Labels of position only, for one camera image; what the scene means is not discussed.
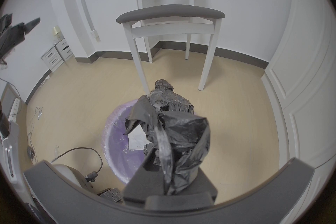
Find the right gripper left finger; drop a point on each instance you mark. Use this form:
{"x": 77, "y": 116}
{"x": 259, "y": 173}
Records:
{"x": 147, "y": 181}

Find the white wall socket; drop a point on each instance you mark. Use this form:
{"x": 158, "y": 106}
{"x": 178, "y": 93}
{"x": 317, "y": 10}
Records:
{"x": 95, "y": 35}

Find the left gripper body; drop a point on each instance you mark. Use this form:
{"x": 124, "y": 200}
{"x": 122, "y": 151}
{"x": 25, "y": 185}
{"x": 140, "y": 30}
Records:
{"x": 11, "y": 36}

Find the black plastic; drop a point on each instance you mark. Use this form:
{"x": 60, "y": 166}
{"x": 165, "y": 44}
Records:
{"x": 178, "y": 133}

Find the white paper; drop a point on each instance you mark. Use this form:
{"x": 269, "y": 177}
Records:
{"x": 137, "y": 141}

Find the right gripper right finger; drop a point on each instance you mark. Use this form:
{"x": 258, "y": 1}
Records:
{"x": 206, "y": 186}

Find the white chair grey seat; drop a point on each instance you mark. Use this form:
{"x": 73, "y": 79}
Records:
{"x": 170, "y": 11}

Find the white trash bin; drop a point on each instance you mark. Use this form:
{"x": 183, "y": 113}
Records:
{"x": 119, "y": 176}

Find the purple plastic bag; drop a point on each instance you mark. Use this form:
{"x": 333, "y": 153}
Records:
{"x": 118, "y": 133}

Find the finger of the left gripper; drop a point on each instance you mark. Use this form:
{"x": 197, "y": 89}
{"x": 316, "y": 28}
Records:
{"x": 32, "y": 24}

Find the white bedside table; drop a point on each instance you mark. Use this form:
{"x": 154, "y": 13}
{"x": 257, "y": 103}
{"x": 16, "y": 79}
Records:
{"x": 52, "y": 60}
{"x": 65, "y": 49}

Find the white power strip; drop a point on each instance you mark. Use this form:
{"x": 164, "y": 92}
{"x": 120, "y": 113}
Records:
{"x": 15, "y": 108}

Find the pale yellow table lamp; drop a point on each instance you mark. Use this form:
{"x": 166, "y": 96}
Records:
{"x": 57, "y": 32}

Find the white wardrobe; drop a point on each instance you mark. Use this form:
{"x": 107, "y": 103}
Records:
{"x": 301, "y": 73}

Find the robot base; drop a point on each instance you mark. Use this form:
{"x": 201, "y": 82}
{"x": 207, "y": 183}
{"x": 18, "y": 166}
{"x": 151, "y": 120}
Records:
{"x": 65, "y": 173}

